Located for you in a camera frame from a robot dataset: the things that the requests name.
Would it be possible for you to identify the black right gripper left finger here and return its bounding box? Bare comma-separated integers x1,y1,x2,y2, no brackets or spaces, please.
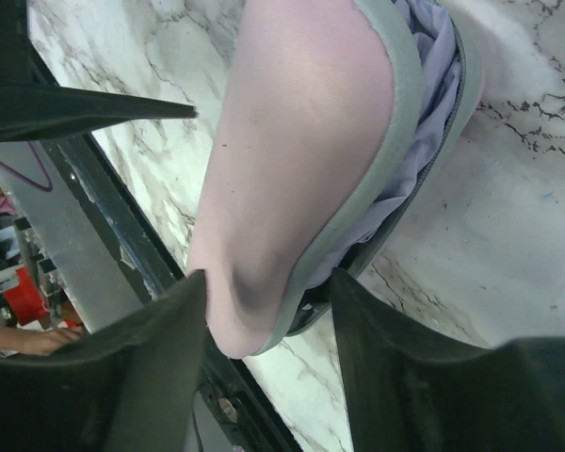
0,270,206,451

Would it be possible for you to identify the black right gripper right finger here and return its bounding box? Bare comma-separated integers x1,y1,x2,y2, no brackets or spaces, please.
330,269,565,451

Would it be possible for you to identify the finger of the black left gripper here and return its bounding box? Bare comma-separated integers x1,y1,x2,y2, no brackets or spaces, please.
0,1,197,141

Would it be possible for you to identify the pink umbrella case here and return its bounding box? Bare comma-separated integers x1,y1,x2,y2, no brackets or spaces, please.
186,1,482,359

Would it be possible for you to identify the person's hand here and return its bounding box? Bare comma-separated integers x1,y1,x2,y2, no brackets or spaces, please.
0,325,85,356

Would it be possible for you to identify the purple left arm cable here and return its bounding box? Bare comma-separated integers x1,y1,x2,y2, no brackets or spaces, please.
0,140,54,193

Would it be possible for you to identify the aluminium frame rail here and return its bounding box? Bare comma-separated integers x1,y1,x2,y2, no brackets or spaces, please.
0,142,146,332

